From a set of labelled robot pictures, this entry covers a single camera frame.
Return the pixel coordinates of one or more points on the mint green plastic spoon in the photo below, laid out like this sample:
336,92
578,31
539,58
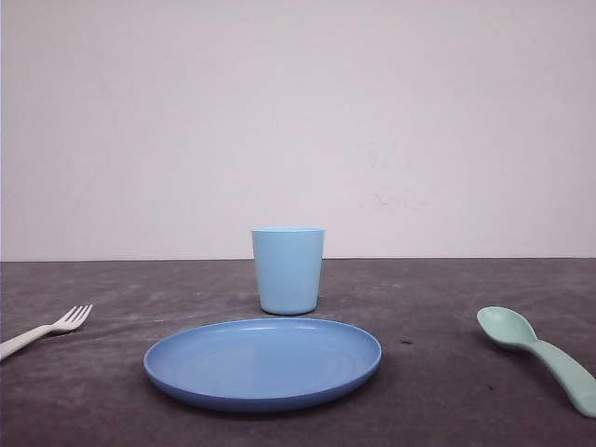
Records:
511,330

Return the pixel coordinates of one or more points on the white plastic fork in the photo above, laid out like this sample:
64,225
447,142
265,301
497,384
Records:
69,322

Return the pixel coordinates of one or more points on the light blue plastic cup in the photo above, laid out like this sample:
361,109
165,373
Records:
288,262

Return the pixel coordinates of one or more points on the blue plastic plate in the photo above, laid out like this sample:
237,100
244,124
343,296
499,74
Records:
263,365

